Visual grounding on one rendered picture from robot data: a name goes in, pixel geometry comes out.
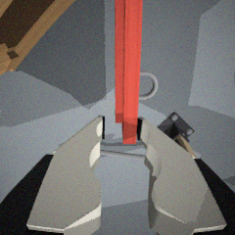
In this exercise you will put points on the brown wooden cabinet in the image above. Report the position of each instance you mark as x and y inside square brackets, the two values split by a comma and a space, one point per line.
[25, 21]

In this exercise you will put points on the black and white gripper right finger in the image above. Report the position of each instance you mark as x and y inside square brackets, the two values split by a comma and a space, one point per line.
[185, 195]

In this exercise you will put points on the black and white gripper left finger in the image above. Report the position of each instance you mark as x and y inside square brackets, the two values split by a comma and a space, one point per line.
[60, 195]

